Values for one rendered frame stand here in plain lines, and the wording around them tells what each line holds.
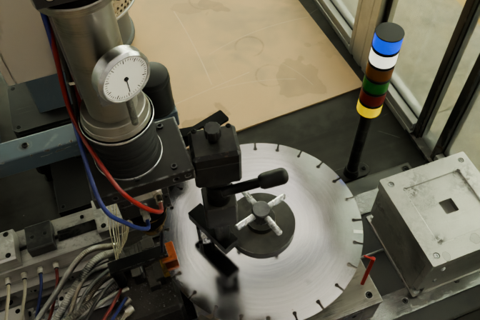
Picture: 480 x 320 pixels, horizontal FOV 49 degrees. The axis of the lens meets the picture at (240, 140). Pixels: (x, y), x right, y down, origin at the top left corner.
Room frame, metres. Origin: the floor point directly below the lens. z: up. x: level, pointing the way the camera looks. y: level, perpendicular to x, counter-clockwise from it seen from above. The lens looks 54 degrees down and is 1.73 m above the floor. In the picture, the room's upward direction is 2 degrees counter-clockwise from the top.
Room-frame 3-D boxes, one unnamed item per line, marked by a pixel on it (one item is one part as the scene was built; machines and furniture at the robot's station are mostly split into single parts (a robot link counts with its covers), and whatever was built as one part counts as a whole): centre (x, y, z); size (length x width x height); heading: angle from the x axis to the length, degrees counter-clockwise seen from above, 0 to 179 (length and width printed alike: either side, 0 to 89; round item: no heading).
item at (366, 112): (0.62, -0.24, 0.98); 0.05 x 0.04 x 0.03; 19
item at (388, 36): (0.62, -0.24, 1.14); 0.05 x 0.04 x 0.03; 19
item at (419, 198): (0.45, -0.37, 0.82); 0.18 x 0.18 x 0.15; 19
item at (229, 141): (0.35, 0.03, 1.17); 0.06 x 0.05 x 0.20; 100
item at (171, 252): (0.34, 0.15, 0.95); 0.10 x 0.03 x 0.07; 109
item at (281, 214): (0.40, -0.03, 0.96); 0.11 x 0.11 x 0.03
